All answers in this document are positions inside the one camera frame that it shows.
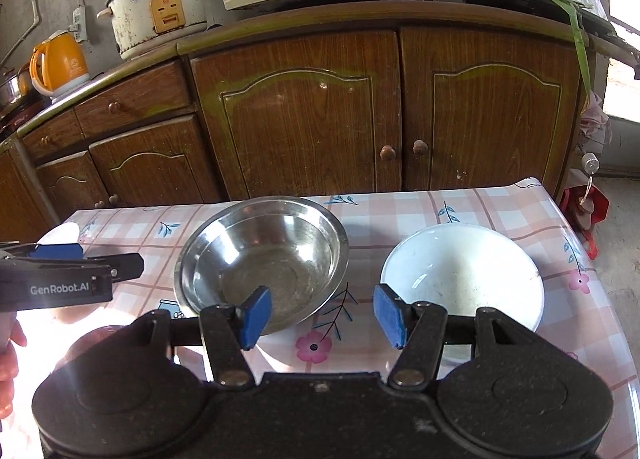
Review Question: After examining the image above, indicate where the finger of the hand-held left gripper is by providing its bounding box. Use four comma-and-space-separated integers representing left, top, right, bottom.
0, 242, 85, 261
0, 253, 145, 283

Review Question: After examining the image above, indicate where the wooden cabinet with drawers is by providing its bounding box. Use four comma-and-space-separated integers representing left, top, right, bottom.
17, 56, 223, 212

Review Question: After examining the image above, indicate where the person's left hand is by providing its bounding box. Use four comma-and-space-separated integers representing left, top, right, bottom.
0, 318, 28, 421

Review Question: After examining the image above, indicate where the wooden single door cabinet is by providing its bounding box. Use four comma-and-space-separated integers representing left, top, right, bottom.
0, 136, 53, 245

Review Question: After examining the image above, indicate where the glass window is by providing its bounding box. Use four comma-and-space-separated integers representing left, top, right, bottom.
602, 0, 640, 122

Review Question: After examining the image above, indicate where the steel pot with lid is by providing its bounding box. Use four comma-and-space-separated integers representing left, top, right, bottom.
0, 66, 31, 107

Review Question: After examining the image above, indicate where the red bag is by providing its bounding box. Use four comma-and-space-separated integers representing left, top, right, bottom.
559, 186, 611, 261

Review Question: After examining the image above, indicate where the blue patterned porcelain bowl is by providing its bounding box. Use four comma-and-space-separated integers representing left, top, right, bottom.
380, 224, 546, 365

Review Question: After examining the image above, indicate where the deep steel bowl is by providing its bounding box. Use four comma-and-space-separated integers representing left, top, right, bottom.
173, 196, 350, 337

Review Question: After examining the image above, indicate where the pink hanging cloth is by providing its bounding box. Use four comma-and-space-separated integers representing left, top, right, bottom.
580, 91, 613, 146

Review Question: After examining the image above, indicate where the wooden double door cabinet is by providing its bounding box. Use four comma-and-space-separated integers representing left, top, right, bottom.
177, 14, 593, 202

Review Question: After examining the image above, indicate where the red induction cooker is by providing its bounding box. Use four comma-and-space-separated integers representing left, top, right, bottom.
0, 99, 51, 136

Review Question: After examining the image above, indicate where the white rice cooker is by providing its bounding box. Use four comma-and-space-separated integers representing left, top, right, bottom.
96, 0, 211, 61

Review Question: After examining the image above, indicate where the white power strip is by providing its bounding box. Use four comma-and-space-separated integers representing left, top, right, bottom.
71, 6, 87, 43

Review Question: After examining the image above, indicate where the orange electric kettle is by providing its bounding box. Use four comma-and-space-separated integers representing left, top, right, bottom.
29, 30, 91, 98

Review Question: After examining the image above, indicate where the green leek leaf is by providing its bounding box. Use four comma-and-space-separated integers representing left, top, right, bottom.
510, 0, 593, 94

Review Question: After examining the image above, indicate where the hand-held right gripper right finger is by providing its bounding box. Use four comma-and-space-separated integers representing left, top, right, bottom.
372, 283, 521, 388

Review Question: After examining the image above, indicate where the plain white bowl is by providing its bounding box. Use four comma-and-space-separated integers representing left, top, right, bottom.
39, 222, 82, 246

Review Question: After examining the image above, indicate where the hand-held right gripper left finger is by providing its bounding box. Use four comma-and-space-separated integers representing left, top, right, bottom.
132, 285, 273, 388

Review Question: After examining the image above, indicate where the white suction hook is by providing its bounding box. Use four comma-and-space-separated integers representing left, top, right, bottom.
580, 153, 601, 212

